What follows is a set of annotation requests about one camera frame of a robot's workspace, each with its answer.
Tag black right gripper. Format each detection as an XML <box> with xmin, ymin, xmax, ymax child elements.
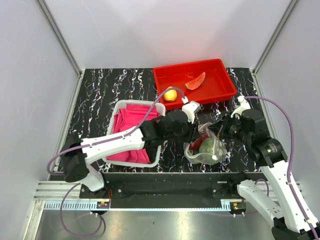
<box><xmin>207</xmin><ymin>110</ymin><xmax>252</xmax><ymax>145</ymax></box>

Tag clear zip top bag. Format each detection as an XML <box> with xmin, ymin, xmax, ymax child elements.
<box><xmin>183</xmin><ymin>122</ymin><xmax>227</xmax><ymax>165</ymax></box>

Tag yellow fake fruit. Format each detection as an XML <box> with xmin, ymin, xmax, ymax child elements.
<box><xmin>163</xmin><ymin>86</ymin><xmax>178</xmax><ymax>103</ymax></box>

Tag red fake food piece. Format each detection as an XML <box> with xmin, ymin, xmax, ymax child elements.
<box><xmin>185</xmin><ymin>72</ymin><xmax>206</xmax><ymax>91</ymax></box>

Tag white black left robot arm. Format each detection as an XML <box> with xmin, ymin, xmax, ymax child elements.
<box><xmin>60</xmin><ymin>109</ymin><xmax>196</xmax><ymax>198</ymax></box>

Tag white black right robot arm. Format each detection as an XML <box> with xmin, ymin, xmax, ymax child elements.
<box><xmin>212</xmin><ymin>109</ymin><xmax>320</xmax><ymax>240</ymax></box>

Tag purple fake grapes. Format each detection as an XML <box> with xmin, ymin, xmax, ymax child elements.
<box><xmin>189</xmin><ymin>133</ymin><xmax>208</xmax><ymax>151</ymax></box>

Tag green fake vegetable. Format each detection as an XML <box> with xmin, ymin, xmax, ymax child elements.
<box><xmin>198</xmin><ymin>137</ymin><xmax>220</xmax><ymax>160</ymax></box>

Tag red plastic tray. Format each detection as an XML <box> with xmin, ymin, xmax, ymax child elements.
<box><xmin>153</xmin><ymin>58</ymin><xmax>237</xmax><ymax>105</ymax></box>

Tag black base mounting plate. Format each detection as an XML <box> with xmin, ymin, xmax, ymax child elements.
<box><xmin>79</xmin><ymin>172</ymin><xmax>265</xmax><ymax>211</ymax></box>

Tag pink cloth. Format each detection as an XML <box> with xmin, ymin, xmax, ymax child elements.
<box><xmin>106</xmin><ymin>104</ymin><xmax>151</xmax><ymax>164</ymax></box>

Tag white perforated plastic basket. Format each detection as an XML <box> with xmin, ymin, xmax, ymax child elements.
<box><xmin>104</xmin><ymin>100</ymin><xmax>161</xmax><ymax>168</ymax></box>

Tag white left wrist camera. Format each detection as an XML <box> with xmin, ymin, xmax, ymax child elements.
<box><xmin>181</xmin><ymin>96</ymin><xmax>201</xmax><ymax>124</ymax></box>

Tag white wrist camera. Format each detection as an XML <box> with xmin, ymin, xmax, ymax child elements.
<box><xmin>230</xmin><ymin>95</ymin><xmax>251</xmax><ymax>119</ymax></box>
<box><xmin>181</xmin><ymin>96</ymin><xmax>201</xmax><ymax>124</ymax></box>

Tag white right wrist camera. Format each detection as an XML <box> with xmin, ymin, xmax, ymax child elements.
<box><xmin>230</xmin><ymin>95</ymin><xmax>251</xmax><ymax>119</ymax></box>

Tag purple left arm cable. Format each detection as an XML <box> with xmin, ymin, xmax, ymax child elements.
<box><xmin>46</xmin><ymin>87</ymin><xmax>187</xmax><ymax>237</ymax></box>

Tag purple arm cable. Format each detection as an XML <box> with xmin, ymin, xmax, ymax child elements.
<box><xmin>207</xmin><ymin>96</ymin><xmax>320</xmax><ymax>240</ymax></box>
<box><xmin>46</xmin><ymin>87</ymin><xmax>187</xmax><ymax>237</ymax></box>

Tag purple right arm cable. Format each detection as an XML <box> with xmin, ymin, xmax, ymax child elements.
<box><xmin>207</xmin><ymin>96</ymin><xmax>320</xmax><ymax>240</ymax></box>

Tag aluminium frame rail right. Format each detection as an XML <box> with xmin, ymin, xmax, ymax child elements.
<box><xmin>252</xmin><ymin>0</ymin><xmax>300</xmax><ymax>75</ymax></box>

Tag aluminium frame rail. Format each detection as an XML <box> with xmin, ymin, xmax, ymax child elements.
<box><xmin>252</xmin><ymin>0</ymin><xmax>300</xmax><ymax>75</ymax></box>
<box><xmin>35</xmin><ymin>0</ymin><xmax>82</xmax><ymax>76</ymax></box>

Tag aluminium frame rail left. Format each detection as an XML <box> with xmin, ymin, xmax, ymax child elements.
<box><xmin>35</xmin><ymin>0</ymin><xmax>82</xmax><ymax>76</ymax></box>

